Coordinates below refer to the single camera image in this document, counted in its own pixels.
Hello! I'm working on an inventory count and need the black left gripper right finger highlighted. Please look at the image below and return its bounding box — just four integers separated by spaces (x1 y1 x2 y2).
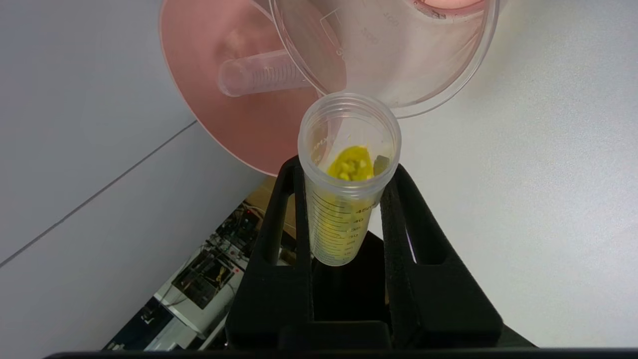
381 165 504 350

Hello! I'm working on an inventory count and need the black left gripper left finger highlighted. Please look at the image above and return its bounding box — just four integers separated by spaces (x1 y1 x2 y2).
225 156 392 350

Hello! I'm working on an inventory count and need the test tube with yellow pigment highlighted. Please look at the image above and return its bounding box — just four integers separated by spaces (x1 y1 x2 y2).
298 92 402 266

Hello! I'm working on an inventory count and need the test tube with red pigment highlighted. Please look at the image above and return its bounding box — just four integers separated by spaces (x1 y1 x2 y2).
218 49 312 98

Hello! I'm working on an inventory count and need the clear glass beaker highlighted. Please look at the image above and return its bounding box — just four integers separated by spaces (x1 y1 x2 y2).
269 0 500 119

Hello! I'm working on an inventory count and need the pink plastic bowl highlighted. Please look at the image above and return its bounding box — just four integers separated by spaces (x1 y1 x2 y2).
159 0 349 178

